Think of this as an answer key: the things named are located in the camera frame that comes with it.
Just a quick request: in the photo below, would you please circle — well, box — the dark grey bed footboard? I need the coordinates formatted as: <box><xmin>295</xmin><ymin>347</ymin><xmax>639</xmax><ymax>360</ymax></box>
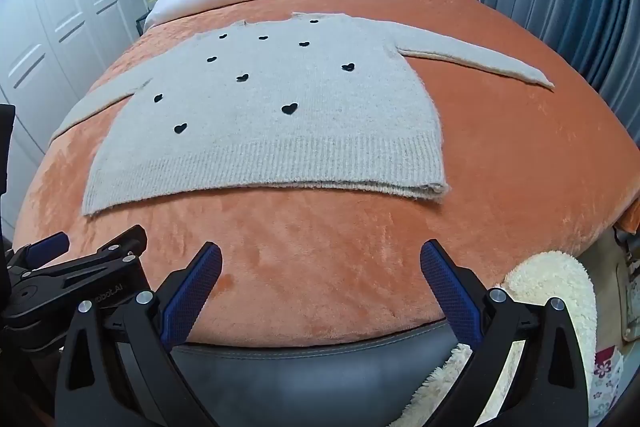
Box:
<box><xmin>165</xmin><ymin>319</ymin><xmax>481</xmax><ymax>427</ymax></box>

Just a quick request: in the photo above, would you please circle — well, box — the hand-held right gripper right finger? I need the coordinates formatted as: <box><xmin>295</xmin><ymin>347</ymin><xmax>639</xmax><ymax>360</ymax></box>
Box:
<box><xmin>419</xmin><ymin>239</ymin><xmax>591</xmax><ymax>427</ymax></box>

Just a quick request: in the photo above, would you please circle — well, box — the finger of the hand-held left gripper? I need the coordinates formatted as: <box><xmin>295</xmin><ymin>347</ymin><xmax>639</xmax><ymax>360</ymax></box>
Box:
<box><xmin>10</xmin><ymin>224</ymin><xmax>149</xmax><ymax>325</ymax></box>
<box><xmin>6</xmin><ymin>231</ymin><xmax>71</xmax><ymax>280</ymax></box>

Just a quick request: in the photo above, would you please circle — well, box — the floral print cloth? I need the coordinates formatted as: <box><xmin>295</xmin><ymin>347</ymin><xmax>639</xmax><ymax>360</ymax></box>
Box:
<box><xmin>591</xmin><ymin>346</ymin><xmax>626</xmax><ymax>415</ymax></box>

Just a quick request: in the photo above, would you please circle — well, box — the white wardrobe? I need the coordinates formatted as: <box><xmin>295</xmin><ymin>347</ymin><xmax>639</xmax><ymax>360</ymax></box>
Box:
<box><xmin>0</xmin><ymin>0</ymin><xmax>153</xmax><ymax>168</ymax></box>

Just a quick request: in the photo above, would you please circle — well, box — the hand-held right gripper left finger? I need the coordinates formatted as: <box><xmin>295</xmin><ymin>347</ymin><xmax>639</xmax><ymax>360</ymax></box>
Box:
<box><xmin>54</xmin><ymin>241</ymin><xmax>223</xmax><ymax>427</ymax></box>

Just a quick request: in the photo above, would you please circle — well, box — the orange plush blanket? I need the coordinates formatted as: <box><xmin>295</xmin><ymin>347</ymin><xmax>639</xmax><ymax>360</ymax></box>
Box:
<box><xmin>10</xmin><ymin>0</ymin><xmax>640</xmax><ymax>350</ymax></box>

